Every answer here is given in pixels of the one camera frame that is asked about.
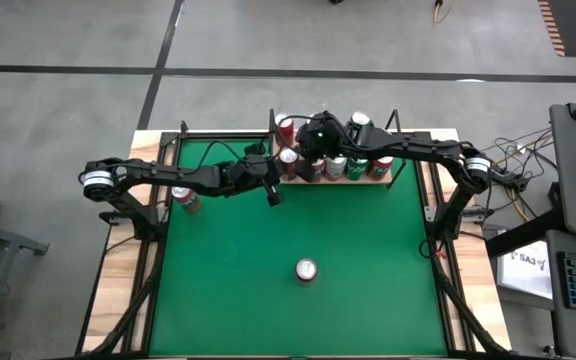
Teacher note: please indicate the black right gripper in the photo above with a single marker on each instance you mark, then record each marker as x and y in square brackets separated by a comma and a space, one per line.
[333, 142]

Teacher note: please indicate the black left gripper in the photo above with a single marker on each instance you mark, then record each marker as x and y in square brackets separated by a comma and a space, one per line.
[253, 172]

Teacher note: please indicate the red cola can black figure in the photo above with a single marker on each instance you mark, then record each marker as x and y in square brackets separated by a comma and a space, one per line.
[288, 156]

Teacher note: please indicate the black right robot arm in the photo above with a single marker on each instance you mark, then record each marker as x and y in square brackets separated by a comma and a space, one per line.
[418, 147]

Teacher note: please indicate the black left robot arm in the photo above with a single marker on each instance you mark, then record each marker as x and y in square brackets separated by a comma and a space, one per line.
[168, 175]

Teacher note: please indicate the red Coke Zero can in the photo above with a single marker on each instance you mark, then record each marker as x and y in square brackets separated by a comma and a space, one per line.
[306, 269]

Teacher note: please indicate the black support beam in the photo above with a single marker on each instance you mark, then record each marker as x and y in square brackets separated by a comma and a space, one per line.
[523, 235]

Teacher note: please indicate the white SA3 sign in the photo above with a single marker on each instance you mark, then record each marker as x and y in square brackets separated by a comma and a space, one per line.
[523, 275]

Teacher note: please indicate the grey metal cart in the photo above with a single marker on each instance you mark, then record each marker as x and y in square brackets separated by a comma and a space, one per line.
[13, 241]

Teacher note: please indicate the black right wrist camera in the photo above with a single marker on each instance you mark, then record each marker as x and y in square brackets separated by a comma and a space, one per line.
[318, 132]

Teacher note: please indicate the wooden shelf with black frame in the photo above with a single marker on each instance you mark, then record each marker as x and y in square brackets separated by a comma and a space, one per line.
[340, 183]

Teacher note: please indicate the grey metal bracket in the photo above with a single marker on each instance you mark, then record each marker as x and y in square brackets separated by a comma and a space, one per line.
[430, 212]

